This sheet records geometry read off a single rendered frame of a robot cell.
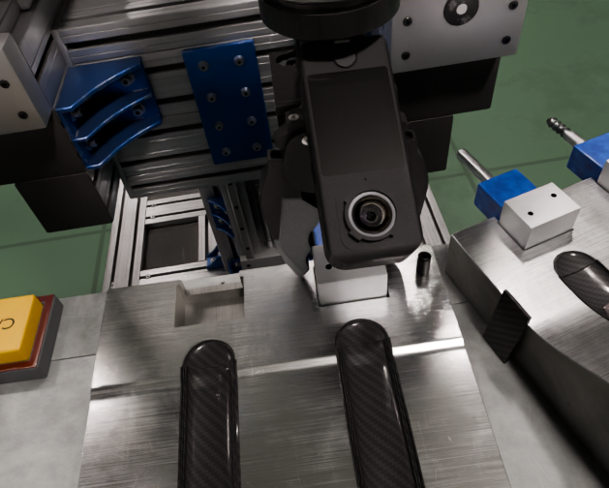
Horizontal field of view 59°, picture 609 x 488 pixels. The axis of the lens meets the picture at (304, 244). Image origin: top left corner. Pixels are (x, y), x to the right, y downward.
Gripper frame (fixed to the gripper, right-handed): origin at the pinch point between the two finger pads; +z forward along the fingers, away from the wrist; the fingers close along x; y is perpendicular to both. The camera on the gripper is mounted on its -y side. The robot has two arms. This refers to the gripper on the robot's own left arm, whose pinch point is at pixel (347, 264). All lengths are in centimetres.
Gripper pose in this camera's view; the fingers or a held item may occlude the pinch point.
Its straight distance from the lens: 40.0
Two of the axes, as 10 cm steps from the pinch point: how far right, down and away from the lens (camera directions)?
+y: -1.0, -7.5, 6.5
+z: 0.9, 6.5, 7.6
